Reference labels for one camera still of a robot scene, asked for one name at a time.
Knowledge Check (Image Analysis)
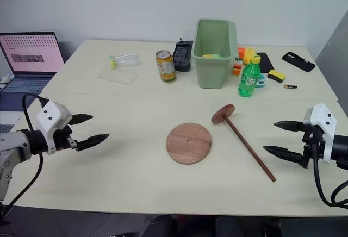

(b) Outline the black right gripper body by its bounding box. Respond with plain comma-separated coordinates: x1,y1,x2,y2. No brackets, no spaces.
301,124,327,170

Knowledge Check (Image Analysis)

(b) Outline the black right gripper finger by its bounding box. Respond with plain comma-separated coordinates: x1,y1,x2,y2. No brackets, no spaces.
274,120,308,133
263,145,303,166

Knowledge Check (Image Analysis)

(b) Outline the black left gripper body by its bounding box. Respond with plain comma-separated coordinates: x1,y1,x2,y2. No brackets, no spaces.
53,124,79,153

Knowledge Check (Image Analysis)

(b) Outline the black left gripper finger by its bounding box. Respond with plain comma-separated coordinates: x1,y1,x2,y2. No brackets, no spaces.
70,113,94,126
76,133,110,152

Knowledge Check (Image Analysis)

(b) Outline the wooden rod with base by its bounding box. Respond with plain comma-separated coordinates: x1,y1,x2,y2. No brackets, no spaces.
211,103,277,183

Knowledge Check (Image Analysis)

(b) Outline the round wooden disc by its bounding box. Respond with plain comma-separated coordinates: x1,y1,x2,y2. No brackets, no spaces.
165,122,213,165

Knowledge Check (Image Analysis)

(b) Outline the yellow and black eraser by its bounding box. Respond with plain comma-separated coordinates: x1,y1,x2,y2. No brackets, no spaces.
266,69,287,83

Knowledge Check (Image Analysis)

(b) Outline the small blue round container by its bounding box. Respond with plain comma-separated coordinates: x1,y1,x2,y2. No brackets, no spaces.
254,73,266,89

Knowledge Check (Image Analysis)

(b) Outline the clear plastic lid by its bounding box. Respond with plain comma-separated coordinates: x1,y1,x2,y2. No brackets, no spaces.
98,67,139,86

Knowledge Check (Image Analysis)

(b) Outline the green plastic soda bottle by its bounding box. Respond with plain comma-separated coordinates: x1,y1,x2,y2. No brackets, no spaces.
238,55,262,98

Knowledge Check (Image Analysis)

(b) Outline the flat black rectangular pad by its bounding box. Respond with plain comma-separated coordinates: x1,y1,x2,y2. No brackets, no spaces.
256,52,274,71

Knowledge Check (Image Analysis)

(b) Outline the grey partition panel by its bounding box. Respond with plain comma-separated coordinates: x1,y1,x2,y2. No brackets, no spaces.
314,10,348,102

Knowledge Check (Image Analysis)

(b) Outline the clear tube with green cap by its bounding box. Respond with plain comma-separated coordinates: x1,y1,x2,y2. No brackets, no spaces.
108,53,143,70

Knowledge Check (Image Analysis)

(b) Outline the open laptop with pink screen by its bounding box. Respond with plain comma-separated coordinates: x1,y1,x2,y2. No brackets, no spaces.
0,32,66,97

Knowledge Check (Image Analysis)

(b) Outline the yellow ribbed toy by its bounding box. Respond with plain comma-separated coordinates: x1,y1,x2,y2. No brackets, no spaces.
238,46,258,66

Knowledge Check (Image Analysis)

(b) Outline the small white object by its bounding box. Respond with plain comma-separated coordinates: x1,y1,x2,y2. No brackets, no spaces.
0,74,15,85

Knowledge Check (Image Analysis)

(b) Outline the yellow drink can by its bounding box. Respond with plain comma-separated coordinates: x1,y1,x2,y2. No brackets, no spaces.
155,49,177,84

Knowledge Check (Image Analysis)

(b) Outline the green plastic bin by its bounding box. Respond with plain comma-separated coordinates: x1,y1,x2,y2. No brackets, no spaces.
190,18,239,90

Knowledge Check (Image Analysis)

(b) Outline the black handheld controller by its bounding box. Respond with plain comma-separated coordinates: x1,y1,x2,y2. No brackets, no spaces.
172,38,194,72

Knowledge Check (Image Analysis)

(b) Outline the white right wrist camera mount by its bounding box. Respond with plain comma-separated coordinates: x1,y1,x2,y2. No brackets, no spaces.
303,103,338,165

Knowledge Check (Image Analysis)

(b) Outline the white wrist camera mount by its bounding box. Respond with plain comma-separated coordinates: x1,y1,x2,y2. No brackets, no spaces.
35,99,74,155
303,103,338,165

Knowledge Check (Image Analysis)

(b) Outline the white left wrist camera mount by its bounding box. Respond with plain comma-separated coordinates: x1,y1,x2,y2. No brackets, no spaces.
35,99,74,155

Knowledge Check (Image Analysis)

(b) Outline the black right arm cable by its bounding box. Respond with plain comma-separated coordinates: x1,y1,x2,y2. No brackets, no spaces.
312,138,348,208

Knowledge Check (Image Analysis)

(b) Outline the black smartphone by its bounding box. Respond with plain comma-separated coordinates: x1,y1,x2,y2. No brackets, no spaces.
281,51,316,73

